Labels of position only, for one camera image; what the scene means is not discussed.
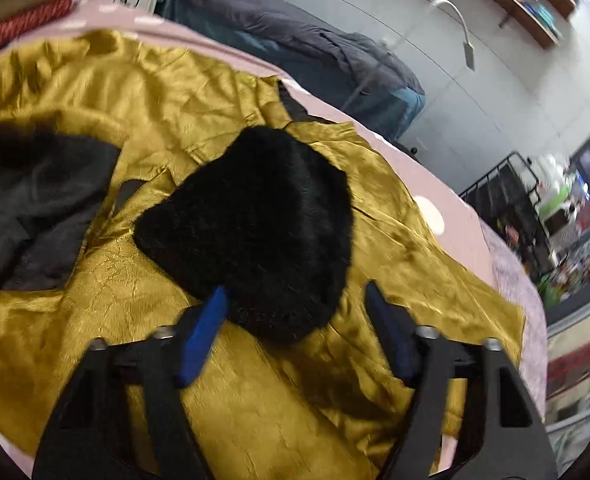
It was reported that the gold satin jacket black fur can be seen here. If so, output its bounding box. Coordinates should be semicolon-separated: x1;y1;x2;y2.
0;29;526;480

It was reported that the wooden wall shelf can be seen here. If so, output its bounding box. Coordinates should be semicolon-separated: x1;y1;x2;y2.
445;0;580;50

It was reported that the red striped cloth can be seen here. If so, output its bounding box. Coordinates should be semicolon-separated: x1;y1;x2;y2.
0;0;78;61

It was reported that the cluster of plastic bottles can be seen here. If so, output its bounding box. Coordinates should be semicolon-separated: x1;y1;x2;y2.
525;152;576;261

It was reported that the black metal cart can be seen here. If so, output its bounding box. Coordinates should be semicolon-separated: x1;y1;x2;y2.
457;152;540;281

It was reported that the white gooseneck wall lamp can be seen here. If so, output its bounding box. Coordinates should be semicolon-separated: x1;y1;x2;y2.
430;0;477;71

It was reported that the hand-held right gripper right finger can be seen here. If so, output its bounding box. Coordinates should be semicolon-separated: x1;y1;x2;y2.
364;280;560;480

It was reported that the dark grey duvet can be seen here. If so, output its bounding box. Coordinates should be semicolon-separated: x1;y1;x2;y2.
167;0;426;106

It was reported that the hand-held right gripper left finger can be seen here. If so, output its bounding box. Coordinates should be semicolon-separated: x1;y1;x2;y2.
32;285;231;480

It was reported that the blue bed cover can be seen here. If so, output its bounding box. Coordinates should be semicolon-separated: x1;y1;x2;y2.
155;0;426;141

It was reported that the pink dotted blanket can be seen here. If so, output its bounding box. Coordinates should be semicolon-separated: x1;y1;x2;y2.
0;0;548;480

